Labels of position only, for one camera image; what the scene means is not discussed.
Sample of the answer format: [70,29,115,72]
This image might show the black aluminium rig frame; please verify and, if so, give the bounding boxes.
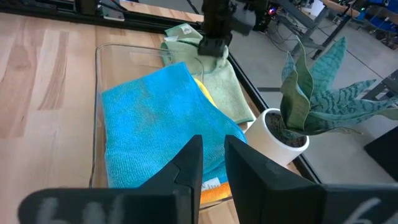
[0,0,321,184]

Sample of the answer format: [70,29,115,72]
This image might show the yellow microfiber towel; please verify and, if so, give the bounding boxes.
[194,77,218,108]

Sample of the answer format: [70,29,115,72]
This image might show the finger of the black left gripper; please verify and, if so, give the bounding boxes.
[198,0,234,58]

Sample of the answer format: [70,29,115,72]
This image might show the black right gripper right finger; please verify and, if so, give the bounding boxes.
[224,134,398,224]

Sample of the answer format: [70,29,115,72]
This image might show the grey metal frame leg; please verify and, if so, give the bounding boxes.
[361,69,398,101]

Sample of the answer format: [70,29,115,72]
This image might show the blue microfiber towel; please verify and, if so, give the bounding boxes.
[101,61,248,191]

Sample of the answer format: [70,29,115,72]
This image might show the clear plastic bin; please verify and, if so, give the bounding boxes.
[89,42,249,210]

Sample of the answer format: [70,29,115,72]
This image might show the black box with blue light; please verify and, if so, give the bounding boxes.
[253,0,278,32]

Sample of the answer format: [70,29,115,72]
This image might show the artificial succulent in white pot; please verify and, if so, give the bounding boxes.
[244,35,398,167]

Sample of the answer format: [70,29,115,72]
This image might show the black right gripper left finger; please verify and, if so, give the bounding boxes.
[17,134,205,224]

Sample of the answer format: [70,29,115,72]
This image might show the green microfiber towel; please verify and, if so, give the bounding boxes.
[160,23,256,124]

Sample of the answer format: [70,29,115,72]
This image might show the orange microfiber towel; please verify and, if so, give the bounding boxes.
[200,182,233,205]

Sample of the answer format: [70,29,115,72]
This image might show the light wooden desk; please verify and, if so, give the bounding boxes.
[322,0,363,18]

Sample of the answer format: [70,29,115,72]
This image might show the grey metal stand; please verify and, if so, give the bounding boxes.
[273,0,331,60]

